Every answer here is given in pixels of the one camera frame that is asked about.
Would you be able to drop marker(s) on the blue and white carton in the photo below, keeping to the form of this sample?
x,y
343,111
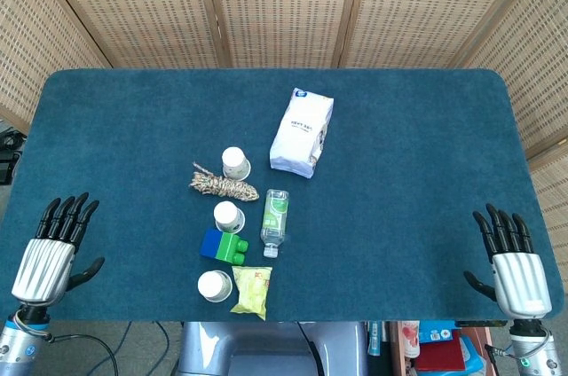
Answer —
x,y
437,331

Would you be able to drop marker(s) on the wooden shelf frame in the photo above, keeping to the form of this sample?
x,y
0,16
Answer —
x,y
491,349

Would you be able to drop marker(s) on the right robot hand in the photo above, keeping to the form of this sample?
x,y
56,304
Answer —
x,y
519,278

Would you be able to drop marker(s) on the yellow-green snack packet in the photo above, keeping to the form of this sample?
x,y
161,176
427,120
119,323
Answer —
x,y
252,292

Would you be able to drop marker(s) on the red box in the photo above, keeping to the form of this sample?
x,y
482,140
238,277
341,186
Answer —
x,y
441,354

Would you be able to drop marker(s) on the grey robot torso base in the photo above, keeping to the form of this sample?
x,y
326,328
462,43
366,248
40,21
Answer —
x,y
266,349

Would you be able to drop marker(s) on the wooden woven folding screen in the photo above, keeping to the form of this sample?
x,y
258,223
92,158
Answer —
x,y
284,3

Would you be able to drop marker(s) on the blue toy building block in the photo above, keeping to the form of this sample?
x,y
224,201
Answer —
x,y
210,244

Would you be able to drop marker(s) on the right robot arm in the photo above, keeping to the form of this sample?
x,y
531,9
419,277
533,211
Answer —
x,y
537,354

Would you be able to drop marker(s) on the white paper bag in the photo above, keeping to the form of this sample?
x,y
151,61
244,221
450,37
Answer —
x,y
299,132

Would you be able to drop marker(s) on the white floral paper cup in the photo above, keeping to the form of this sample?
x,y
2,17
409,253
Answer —
x,y
235,162
227,215
214,285

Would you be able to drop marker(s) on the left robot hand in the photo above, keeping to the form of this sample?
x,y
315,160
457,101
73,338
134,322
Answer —
x,y
42,267

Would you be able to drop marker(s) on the light blue plastic bin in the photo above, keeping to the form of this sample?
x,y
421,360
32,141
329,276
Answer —
x,y
472,356

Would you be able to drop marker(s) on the white and red packet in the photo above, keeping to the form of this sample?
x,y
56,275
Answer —
x,y
410,338

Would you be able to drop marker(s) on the clear green-label water bottle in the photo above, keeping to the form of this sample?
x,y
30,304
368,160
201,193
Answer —
x,y
275,216

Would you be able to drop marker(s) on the blue felt table mat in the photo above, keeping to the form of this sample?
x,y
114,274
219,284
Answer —
x,y
399,216

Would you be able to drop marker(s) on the green toy building block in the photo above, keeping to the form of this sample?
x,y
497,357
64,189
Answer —
x,y
233,249

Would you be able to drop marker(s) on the black floor device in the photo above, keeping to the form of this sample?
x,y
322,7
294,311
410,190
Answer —
x,y
8,159

